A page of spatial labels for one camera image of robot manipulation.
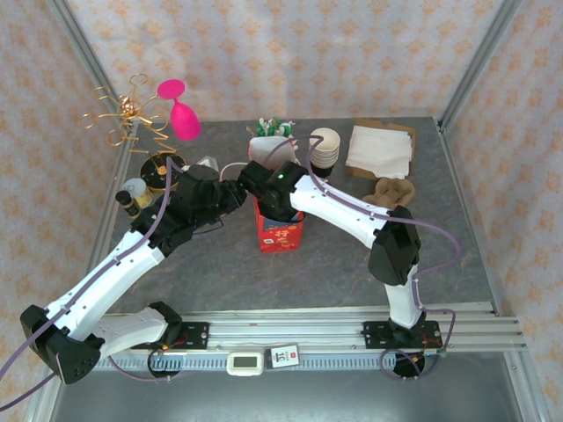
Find white paper bag with cord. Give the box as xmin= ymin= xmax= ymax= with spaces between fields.
xmin=219 ymin=135 xmax=303 ymax=177

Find red carton box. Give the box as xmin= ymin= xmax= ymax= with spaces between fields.
xmin=253 ymin=193 xmax=305 ymax=255

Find green white packets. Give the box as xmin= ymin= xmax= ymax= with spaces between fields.
xmin=256 ymin=116 xmax=295 ymax=137

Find yellow jar with white lid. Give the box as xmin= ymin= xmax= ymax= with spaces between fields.
xmin=122 ymin=177 xmax=155 ymax=210

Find stack of beige paper cups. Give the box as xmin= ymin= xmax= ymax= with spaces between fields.
xmin=309 ymin=127 xmax=342 ymax=171

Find dark bottle with black cap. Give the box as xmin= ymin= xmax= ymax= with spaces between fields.
xmin=114 ymin=190 xmax=140 ymax=220

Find pink plastic goblet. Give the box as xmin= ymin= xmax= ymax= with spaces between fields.
xmin=157 ymin=77 xmax=203 ymax=142

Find white napkins on cardboard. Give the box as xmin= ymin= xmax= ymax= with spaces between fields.
xmin=344 ymin=118 xmax=418 ymax=182

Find white napkin stack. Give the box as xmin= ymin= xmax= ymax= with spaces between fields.
xmin=346 ymin=125 xmax=414 ymax=181

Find brown pulp cup carrier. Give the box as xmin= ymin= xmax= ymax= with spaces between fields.
xmin=362 ymin=177 xmax=416 ymax=208

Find white digital timer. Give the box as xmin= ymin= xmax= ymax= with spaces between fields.
xmin=226 ymin=351 xmax=266 ymax=377

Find white label card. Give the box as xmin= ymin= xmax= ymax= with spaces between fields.
xmin=267 ymin=345 xmax=303 ymax=369

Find slotted metal strip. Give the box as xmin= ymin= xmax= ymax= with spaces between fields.
xmin=56 ymin=351 xmax=445 ymax=370

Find grey metal panel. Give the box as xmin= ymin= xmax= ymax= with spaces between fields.
xmin=48 ymin=367 xmax=529 ymax=422

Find gold wire glass rack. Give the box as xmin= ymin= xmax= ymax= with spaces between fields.
xmin=78 ymin=73 xmax=181 ymax=193

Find left black mount plate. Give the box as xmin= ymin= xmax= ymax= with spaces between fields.
xmin=131 ymin=320 xmax=210 ymax=351

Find black mount plate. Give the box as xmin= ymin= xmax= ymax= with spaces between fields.
xmin=362 ymin=319 xmax=441 ymax=348
xmin=131 ymin=320 xmax=210 ymax=351

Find aluminium mounting rail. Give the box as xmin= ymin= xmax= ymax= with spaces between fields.
xmin=105 ymin=301 xmax=529 ymax=353

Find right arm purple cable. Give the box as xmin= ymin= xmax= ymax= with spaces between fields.
xmin=263 ymin=135 xmax=463 ymax=383

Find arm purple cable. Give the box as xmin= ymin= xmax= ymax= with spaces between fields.
xmin=0 ymin=156 xmax=186 ymax=410
xmin=263 ymin=135 xmax=463 ymax=383

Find right black mount plate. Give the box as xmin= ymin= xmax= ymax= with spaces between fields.
xmin=362 ymin=319 xmax=441 ymax=348

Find aluminium frame post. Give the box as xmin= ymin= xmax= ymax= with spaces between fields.
xmin=437 ymin=0 xmax=524 ymax=131
xmin=46 ymin=0 xmax=135 ymax=133

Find aluminium table edge rail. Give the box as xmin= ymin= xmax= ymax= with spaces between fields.
xmin=437 ymin=118 xmax=553 ymax=422

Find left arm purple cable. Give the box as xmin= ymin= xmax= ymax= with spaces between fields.
xmin=0 ymin=156 xmax=186 ymax=410

